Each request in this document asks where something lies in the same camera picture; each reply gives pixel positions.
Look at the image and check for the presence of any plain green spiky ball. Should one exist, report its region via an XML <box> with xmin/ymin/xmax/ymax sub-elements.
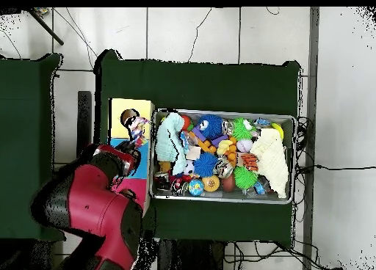
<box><xmin>233</xmin><ymin>166</ymin><xmax>259</xmax><ymax>190</ymax></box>

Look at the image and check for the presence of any neighbouring dark green table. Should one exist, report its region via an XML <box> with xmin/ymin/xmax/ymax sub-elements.
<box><xmin>0</xmin><ymin>53</ymin><xmax>66</xmax><ymax>242</ymax></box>

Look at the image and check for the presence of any cream knitted cloth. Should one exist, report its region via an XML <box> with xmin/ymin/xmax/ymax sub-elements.
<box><xmin>249</xmin><ymin>128</ymin><xmax>290</xmax><ymax>200</ymax></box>

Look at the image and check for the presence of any orange tiger plush toy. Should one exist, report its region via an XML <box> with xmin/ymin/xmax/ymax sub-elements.
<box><xmin>240</xmin><ymin>153</ymin><xmax>259</xmax><ymax>172</ymax></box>

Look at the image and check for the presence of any blue spiky ball with eyes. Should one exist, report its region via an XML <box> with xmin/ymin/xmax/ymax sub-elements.
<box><xmin>197</xmin><ymin>114</ymin><xmax>224</xmax><ymax>140</ymax></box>

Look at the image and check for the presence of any plain blue spiky ball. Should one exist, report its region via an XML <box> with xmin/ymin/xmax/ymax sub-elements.
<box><xmin>192</xmin><ymin>151</ymin><xmax>219</xmax><ymax>178</ymax></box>

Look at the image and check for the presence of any shallow clear mesh bin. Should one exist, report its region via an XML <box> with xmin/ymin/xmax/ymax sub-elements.
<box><xmin>148</xmin><ymin>108</ymin><xmax>297</xmax><ymax>205</ymax></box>

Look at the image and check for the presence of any white baseball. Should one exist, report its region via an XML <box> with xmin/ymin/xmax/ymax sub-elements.
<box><xmin>236</xmin><ymin>138</ymin><xmax>254</xmax><ymax>153</ymax></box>

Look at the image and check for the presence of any black power cable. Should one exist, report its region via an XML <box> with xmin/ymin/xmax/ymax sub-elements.
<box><xmin>294</xmin><ymin>163</ymin><xmax>376</xmax><ymax>172</ymax></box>

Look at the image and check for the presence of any yellow plush toy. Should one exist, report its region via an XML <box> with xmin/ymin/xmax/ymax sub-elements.
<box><xmin>216</xmin><ymin>139</ymin><xmax>234</xmax><ymax>156</ymax></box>

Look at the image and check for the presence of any black slanted rod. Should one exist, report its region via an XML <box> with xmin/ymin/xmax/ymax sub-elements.
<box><xmin>27</xmin><ymin>8</ymin><xmax>65</xmax><ymax>46</ymax></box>

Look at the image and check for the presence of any green spiky ball with eyes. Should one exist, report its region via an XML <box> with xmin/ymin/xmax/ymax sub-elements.
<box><xmin>231</xmin><ymin>117</ymin><xmax>254</xmax><ymax>141</ymax></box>

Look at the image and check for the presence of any wooden box with three holes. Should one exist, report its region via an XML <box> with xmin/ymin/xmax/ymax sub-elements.
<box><xmin>108</xmin><ymin>98</ymin><xmax>156</xmax><ymax>215</ymax></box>

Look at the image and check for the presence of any red ball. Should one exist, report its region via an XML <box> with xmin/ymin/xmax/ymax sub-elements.
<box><xmin>180</xmin><ymin>114</ymin><xmax>193</xmax><ymax>132</ymax></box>

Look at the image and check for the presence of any black upright panel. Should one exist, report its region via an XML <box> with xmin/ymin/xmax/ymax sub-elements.
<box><xmin>76</xmin><ymin>90</ymin><xmax>93</xmax><ymax>158</ymax></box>

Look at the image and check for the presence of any mint green cloth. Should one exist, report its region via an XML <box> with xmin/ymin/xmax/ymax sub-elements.
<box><xmin>154</xmin><ymin>112</ymin><xmax>189</xmax><ymax>177</ymax></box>

